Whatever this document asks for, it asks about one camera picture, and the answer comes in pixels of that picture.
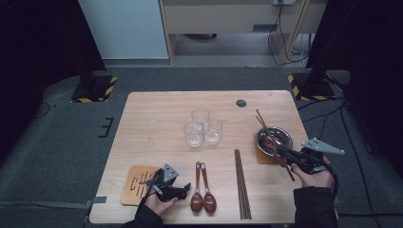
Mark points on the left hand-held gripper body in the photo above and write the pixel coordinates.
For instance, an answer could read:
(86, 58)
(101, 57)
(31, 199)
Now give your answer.
(169, 173)

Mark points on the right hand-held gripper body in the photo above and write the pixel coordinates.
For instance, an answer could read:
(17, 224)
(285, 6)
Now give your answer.
(312, 161)

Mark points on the stainless steel bowl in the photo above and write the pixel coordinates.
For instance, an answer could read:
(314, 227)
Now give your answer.
(283, 134)

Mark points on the dark wooden chopstick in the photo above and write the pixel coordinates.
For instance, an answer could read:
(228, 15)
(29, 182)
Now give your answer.
(262, 120)
(258, 120)

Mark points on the row of dark chopsticks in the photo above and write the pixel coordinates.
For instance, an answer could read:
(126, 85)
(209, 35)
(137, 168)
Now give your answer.
(242, 186)

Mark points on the person's right hand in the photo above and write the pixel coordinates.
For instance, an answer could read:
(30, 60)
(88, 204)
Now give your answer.
(316, 180)

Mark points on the person's left hand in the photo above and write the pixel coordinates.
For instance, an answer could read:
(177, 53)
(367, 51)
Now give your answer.
(158, 207)

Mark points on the clear drinking glass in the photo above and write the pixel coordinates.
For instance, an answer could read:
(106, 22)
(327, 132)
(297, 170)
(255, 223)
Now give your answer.
(193, 136)
(200, 115)
(213, 133)

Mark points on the black stand with striped base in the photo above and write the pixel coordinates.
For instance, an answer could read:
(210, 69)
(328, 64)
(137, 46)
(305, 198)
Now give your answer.
(95, 90)
(312, 88)

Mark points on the dark curtain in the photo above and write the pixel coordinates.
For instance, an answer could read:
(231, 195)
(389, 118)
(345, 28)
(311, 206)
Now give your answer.
(38, 47)
(374, 47)

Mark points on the light wooden cabinet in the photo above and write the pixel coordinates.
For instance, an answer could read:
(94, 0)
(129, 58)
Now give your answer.
(221, 19)

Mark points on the white power strip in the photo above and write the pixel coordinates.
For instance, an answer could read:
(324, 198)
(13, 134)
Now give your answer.
(284, 2)

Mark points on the white panel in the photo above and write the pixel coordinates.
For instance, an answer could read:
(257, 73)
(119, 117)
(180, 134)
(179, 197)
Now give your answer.
(126, 28)

